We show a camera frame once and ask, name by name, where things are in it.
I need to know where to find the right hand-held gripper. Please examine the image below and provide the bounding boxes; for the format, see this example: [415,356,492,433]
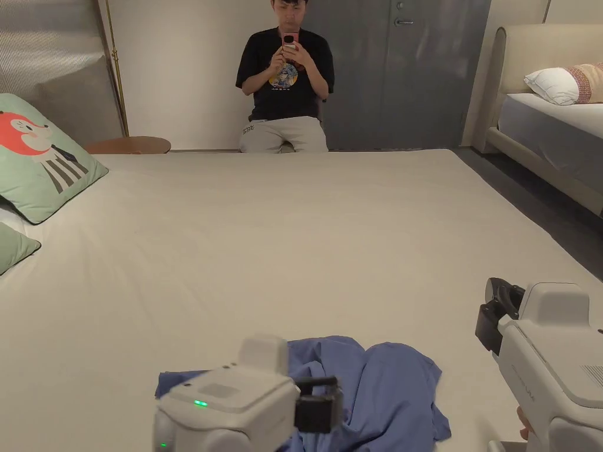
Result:
[474,277,603,452]

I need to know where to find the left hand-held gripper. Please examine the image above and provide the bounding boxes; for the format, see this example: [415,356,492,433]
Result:
[153,334,344,452]

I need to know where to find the person's right hand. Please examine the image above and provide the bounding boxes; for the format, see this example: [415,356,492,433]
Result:
[515,406,536,442]

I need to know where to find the blue garment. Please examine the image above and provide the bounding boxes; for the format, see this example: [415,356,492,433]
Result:
[157,335,452,452]

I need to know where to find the bed with beige sheet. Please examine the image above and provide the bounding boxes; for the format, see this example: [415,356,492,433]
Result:
[0,148,603,452]

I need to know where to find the bed with white sheet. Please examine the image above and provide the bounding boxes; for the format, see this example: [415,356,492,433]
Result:
[485,91,603,228]

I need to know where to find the white pillow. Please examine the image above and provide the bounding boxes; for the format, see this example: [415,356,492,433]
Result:
[524,67,583,106]

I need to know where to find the patterned pink pillow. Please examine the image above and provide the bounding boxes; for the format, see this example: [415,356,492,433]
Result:
[563,62,603,105]

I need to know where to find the grey door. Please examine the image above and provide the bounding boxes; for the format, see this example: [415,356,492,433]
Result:
[301,0,492,149]

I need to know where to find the beige padded headboard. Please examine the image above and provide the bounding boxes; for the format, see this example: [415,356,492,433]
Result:
[489,23,603,142]

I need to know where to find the round wooden side table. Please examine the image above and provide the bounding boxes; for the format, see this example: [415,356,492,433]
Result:
[84,136,173,155]

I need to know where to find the plain green cushion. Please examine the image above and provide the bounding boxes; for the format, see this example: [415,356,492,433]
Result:
[0,221,42,276]

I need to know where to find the green cushion with fox print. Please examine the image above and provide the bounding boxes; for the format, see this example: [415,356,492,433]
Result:
[0,92,110,225]

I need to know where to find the gold floor lamp pole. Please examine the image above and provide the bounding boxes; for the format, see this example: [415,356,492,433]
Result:
[103,0,131,138]

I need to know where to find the grey padded headboard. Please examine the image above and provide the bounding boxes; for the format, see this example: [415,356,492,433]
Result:
[0,0,128,156]

